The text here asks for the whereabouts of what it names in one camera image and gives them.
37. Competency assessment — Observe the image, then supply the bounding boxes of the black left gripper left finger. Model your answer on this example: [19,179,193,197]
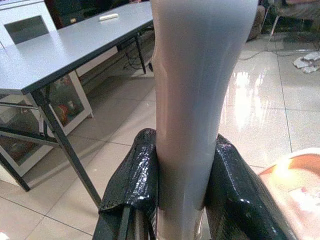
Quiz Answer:
[92,128,159,240]

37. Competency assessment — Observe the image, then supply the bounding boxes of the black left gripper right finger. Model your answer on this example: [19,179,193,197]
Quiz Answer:
[204,133,296,240]

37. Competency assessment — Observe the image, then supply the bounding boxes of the white broom handle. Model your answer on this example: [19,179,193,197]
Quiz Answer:
[150,0,260,240]

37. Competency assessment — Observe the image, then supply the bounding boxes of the white glass-door cabinet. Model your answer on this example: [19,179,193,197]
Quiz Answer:
[0,70,94,177]

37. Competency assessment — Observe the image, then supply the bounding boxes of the grey folding table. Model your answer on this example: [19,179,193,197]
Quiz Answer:
[0,0,155,207]

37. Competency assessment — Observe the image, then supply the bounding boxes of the crumpled paper scraps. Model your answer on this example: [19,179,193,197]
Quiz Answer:
[292,51,320,74]

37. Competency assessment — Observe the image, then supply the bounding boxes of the white object on table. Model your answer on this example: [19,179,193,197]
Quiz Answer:
[99,13,119,22]

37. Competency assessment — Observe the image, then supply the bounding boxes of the metal-legged chair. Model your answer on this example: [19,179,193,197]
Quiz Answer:
[267,0,320,51]

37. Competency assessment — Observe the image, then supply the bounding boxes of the white cabinet with grey panel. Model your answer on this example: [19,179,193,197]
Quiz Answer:
[0,0,58,50]

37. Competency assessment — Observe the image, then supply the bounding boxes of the white cable on floor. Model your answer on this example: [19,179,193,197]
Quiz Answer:
[238,42,320,61]

